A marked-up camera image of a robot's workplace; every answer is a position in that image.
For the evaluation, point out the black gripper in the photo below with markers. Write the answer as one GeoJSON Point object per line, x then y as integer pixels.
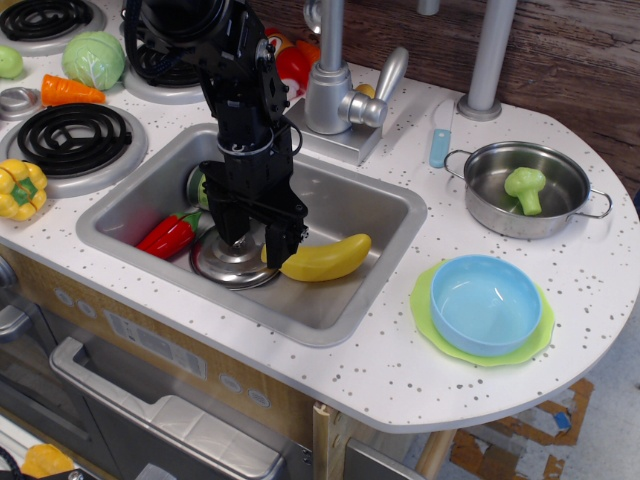
{"type": "Point", "coordinates": [252, 181]}

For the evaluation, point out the green toy broccoli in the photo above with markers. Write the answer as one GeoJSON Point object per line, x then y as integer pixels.
{"type": "Point", "coordinates": [525, 184]}

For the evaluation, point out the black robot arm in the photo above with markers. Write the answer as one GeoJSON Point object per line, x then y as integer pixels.
{"type": "Point", "coordinates": [226, 44]}

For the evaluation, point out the stainless steel pan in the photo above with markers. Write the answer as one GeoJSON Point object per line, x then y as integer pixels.
{"type": "Point", "coordinates": [568, 192]}

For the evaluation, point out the steel pot lid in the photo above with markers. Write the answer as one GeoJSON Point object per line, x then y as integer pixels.
{"type": "Point", "coordinates": [236, 266]}

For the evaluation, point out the green labelled toy can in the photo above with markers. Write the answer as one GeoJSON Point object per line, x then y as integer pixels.
{"type": "Point", "coordinates": [195, 189]}

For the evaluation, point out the yellow toy banana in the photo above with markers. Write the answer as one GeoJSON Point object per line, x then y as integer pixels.
{"type": "Point", "coordinates": [328, 262]}

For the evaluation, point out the silver toy sink basin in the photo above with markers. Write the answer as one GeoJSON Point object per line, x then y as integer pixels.
{"type": "Point", "coordinates": [364, 224]}

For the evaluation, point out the red toy chili pepper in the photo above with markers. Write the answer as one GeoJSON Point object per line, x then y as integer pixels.
{"type": "Point", "coordinates": [171, 235]}

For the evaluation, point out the silver toy faucet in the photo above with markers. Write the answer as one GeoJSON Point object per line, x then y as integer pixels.
{"type": "Point", "coordinates": [334, 119]}

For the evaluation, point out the red toy ketchup bottle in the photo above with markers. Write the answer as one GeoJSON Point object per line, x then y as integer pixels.
{"type": "Point", "coordinates": [294, 61]}

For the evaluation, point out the small yellow toy piece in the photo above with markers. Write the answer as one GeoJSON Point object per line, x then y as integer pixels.
{"type": "Point", "coordinates": [367, 90]}

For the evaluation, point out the green plastic plate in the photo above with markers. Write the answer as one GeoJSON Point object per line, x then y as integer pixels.
{"type": "Point", "coordinates": [419, 302]}

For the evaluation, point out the middle black stove burner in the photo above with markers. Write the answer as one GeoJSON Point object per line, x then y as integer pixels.
{"type": "Point", "coordinates": [176, 86]}

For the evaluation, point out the black stove burner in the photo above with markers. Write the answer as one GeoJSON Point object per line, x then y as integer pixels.
{"type": "Point", "coordinates": [176, 86]}
{"type": "Point", "coordinates": [81, 148]}

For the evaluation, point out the front black stove burner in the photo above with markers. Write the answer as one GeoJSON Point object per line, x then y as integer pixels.
{"type": "Point", "coordinates": [81, 148]}

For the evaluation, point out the silver toy oven door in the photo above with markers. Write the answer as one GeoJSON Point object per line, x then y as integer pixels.
{"type": "Point", "coordinates": [171, 438]}

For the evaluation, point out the green toy cabbage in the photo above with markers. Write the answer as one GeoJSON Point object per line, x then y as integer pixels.
{"type": "Point", "coordinates": [95, 59]}

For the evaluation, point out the yellow toy bell pepper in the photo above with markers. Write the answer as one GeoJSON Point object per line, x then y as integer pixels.
{"type": "Point", "coordinates": [23, 189]}

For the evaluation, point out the light blue plastic bowl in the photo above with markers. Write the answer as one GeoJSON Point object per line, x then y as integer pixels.
{"type": "Point", "coordinates": [484, 306]}

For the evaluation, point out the orange toy carrot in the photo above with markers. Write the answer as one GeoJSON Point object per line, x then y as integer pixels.
{"type": "Point", "coordinates": [56, 91]}

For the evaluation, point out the silver stove knob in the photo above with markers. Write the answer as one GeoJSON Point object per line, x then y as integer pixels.
{"type": "Point", "coordinates": [18, 103]}

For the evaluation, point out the back left stove burner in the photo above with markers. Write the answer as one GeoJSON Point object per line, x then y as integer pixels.
{"type": "Point", "coordinates": [43, 28]}

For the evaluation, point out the light green toy apple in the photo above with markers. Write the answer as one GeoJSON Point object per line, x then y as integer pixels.
{"type": "Point", "coordinates": [11, 63]}

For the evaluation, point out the yellow toy on floor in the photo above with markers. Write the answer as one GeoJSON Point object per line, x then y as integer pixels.
{"type": "Point", "coordinates": [44, 460]}

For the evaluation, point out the grey vertical pole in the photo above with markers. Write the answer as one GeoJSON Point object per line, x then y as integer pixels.
{"type": "Point", "coordinates": [481, 102]}

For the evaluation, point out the blue handled toy knife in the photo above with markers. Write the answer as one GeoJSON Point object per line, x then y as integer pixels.
{"type": "Point", "coordinates": [441, 135]}

